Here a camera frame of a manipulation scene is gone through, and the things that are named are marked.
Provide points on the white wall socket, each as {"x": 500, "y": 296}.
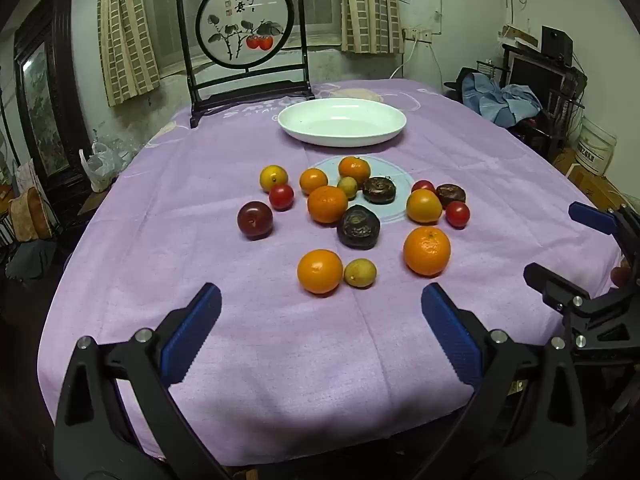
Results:
{"x": 417, "y": 35}

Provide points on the small dark brown water chestnut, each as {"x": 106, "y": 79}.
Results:
{"x": 451, "y": 193}

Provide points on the black metal rack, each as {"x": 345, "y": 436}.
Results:
{"x": 535, "y": 72}

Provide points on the window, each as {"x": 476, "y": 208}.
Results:
{"x": 167, "y": 10}

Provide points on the large speckled tangerine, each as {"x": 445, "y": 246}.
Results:
{"x": 427, "y": 251}

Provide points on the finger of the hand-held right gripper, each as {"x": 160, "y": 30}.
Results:
{"x": 592, "y": 216}
{"x": 555, "y": 287}

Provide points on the large dark brown water chestnut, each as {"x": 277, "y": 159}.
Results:
{"x": 358, "y": 228}

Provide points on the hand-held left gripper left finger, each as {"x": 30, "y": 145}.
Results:
{"x": 192, "y": 330}

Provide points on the small yellow-green kumquat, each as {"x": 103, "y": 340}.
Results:
{"x": 360, "y": 273}
{"x": 347, "y": 188}

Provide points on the yellow tomato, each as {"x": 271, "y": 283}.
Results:
{"x": 273, "y": 177}

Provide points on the dark wooden framed painting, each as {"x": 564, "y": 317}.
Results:
{"x": 42, "y": 105}

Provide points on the purple tablecloth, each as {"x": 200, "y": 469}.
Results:
{"x": 175, "y": 260}

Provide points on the small tangerine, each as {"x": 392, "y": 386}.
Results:
{"x": 354, "y": 168}

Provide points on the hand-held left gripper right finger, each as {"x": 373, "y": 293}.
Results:
{"x": 450, "y": 330}

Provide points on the cardboard box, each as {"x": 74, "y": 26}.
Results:
{"x": 585, "y": 180}

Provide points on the small smooth orange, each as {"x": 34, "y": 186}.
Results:
{"x": 313, "y": 180}

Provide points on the white plastic bucket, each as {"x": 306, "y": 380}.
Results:
{"x": 595, "y": 147}

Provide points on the blue clothes pile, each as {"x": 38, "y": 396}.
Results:
{"x": 500, "y": 97}

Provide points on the orange-yellow tomato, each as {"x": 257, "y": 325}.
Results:
{"x": 424, "y": 206}

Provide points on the black framed painted table screen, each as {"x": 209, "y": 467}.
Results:
{"x": 240, "y": 25}

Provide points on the wicker basket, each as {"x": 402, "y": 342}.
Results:
{"x": 30, "y": 215}

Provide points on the white oval plate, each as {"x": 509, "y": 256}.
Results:
{"x": 342, "y": 120}

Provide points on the white plastic bag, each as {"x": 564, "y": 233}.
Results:
{"x": 102, "y": 167}

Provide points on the red cherry tomato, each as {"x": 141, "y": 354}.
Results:
{"x": 281, "y": 197}
{"x": 423, "y": 186}
{"x": 457, "y": 214}

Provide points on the dark red plum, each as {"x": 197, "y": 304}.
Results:
{"x": 255, "y": 220}

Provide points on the medium dark brown water chestnut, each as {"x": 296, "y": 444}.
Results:
{"x": 379, "y": 190}

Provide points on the beige checked curtain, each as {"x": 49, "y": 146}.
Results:
{"x": 370, "y": 10}
{"x": 127, "y": 35}

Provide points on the black speaker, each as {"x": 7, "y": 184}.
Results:
{"x": 556, "y": 40}

